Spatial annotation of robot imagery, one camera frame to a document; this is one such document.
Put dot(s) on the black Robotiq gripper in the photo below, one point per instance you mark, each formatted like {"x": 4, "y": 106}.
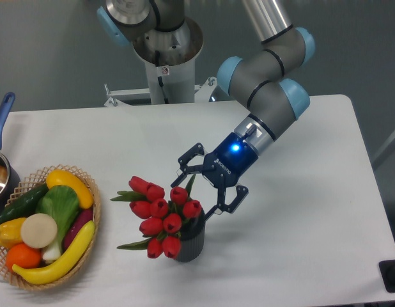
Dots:
{"x": 227, "y": 163}

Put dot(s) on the red tulip bouquet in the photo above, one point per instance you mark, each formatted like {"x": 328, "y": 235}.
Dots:
{"x": 162, "y": 219}

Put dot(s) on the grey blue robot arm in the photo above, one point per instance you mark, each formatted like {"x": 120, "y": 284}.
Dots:
{"x": 273, "y": 101}

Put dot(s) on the dark grey ribbed vase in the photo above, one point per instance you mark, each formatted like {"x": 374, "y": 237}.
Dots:
{"x": 192, "y": 239}

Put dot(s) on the purple toy sweet potato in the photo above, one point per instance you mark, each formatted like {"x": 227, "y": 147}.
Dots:
{"x": 85, "y": 216}

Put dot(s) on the green toy bok choy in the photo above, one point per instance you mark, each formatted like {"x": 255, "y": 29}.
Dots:
{"x": 62, "y": 204}

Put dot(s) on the yellow toy squash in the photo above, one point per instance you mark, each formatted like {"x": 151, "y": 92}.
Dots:
{"x": 63, "y": 177}

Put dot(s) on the white furniture leg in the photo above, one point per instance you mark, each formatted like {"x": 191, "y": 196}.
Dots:
{"x": 384, "y": 151}

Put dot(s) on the beige round toy disc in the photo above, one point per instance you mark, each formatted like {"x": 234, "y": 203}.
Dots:
{"x": 38, "y": 230}

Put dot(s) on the woven wicker basket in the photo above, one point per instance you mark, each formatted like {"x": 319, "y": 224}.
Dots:
{"x": 34, "y": 180}

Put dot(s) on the green toy cucumber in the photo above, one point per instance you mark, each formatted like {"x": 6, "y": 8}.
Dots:
{"x": 25, "y": 205}

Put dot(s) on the black device at edge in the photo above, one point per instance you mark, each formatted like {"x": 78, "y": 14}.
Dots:
{"x": 387, "y": 269}

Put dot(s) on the yellow toy banana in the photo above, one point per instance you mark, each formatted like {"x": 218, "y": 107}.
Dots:
{"x": 64, "y": 264}

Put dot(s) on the orange toy fruit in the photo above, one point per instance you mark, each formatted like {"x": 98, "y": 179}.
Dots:
{"x": 23, "y": 256}

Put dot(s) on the yellow toy bell pepper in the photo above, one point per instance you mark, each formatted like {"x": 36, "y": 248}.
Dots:
{"x": 10, "y": 232}

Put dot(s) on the white metal base frame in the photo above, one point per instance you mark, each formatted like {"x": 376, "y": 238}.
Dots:
{"x": 207, "y": 92}

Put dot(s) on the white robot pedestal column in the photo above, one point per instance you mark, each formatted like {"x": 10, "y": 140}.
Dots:
{"x": 169, "y": 60}

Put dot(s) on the blue handled saucepan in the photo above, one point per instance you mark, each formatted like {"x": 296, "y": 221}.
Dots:
{"x": 9, "y": 178}

